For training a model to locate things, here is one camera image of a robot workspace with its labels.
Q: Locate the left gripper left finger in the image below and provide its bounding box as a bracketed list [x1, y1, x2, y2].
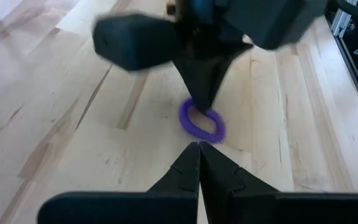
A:
[37, 141, 201, 224]

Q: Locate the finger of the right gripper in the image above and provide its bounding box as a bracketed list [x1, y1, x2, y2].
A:
[204, 0, 328, 110]
[92, 12, 209, 110]

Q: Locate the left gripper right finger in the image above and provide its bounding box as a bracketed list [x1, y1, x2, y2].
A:
[199, 141, 358, 224]

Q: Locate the purple coil wrist keychain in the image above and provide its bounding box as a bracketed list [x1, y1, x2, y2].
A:
[178, 98, 227, 144]

